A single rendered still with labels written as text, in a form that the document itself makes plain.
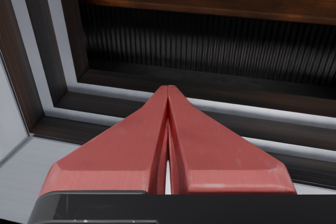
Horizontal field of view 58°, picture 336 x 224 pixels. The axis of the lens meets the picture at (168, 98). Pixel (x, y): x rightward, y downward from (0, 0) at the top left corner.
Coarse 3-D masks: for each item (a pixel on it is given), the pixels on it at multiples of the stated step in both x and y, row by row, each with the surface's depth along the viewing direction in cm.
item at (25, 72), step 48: (0, 0) 13; (48, 0) 14; (0, 48) 13; (48, 48) 15; (0, 96) 14; (48, 96) 16; (96, 96) 17; (144, 96) 16; (192, 96) 16; (240, 96) 16; (288, 96) 16; (0, 144) 17; (288, 144) 14
